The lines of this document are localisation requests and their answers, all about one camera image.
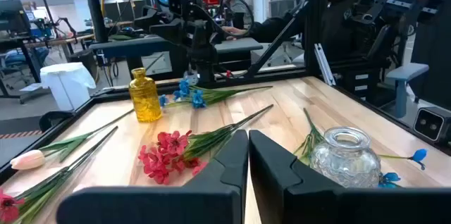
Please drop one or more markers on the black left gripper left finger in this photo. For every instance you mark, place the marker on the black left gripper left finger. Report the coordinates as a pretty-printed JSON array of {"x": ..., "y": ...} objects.
[{"x": 211, "y": 199}]

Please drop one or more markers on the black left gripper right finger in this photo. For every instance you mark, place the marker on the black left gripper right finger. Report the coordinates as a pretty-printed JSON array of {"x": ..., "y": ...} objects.
[{"x": 299, "y": 199}]

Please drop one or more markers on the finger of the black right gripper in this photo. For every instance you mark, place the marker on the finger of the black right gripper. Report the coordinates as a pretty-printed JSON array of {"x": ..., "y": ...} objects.
[{"x": 149, "y": 23}]

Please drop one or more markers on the red artificial flower bunch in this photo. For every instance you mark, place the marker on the red artificial flower bunch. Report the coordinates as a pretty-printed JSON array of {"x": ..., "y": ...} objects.
[
  {"x": 165, "y": 146},
  {"x": 7, "y": 206}
]

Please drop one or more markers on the amber glass vase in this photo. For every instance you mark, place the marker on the amber glass vase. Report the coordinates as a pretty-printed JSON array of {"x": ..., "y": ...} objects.
[{"x": 144, "y": 100}]

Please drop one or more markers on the thin blue flower sprig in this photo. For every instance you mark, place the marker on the thin blue flower sprig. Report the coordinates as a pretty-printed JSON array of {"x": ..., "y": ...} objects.
[{"x": 419, "y": 155}]

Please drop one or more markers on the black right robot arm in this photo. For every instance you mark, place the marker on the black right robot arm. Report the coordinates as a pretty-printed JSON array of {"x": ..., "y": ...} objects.
[{"x": 204, "y": 48}]

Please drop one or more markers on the clear glass vase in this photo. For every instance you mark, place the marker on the clear glass vase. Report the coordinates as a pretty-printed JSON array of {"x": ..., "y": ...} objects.
[{"x": 345, "y": 160}]

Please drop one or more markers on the person's hand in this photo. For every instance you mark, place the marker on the person's hand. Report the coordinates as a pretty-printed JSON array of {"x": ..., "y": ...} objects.
[{"x": 234, "y": 32}]

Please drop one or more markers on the black drawer cabinet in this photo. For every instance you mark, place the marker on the black drawer cabinet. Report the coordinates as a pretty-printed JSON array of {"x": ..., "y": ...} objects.
[{"x": 359, "y": 83}]

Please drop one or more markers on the blue office chair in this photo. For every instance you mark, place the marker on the blue office chair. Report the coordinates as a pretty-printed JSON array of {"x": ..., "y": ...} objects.
[{"x": 21, "y": 60}]

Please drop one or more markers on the black chair back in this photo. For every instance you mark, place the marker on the black chair back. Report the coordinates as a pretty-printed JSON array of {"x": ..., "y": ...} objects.
[{"x": 53, "y": 116}]

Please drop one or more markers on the black desk monitor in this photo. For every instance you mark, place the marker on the black desk monitor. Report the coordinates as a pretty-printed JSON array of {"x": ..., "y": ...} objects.
[{"x": 12, "y": 18}]

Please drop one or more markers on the silver aluminium strut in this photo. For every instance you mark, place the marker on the silver aluminium strut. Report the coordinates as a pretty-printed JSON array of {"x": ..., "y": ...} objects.
[{"x": 323, "y": 63}]

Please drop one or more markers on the seated person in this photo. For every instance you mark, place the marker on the seated person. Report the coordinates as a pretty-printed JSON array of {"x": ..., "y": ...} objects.
[{"x": 338, "y": 23}]

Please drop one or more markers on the blue grey stool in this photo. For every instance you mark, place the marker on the blue grey stool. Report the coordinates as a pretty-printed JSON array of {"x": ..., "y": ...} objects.
[{"x": 405, "y": 72}]

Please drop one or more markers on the pale cream tulip flower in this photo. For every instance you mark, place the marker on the pale cream tulip flower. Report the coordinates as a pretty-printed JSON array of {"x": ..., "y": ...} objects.
[{"x": 28, "y": 160}]

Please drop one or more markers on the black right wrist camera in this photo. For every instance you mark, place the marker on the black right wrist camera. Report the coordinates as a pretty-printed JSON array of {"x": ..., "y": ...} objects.
[{"x": 179, "y": 4}]

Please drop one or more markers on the black vertical post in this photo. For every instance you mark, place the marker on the black vertical post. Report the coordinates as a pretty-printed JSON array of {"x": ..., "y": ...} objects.
[{"x": 93, "y": 5}]

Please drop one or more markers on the black aluminium table frame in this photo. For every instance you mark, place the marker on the black aluminium table frame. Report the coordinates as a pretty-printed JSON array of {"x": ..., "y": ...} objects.
[{"x": 282, "y": 73}]

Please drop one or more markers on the black table-level camera box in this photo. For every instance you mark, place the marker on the black table-level camera box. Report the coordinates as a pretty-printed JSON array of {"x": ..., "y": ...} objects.
[{"x": 430, "y": 123}]

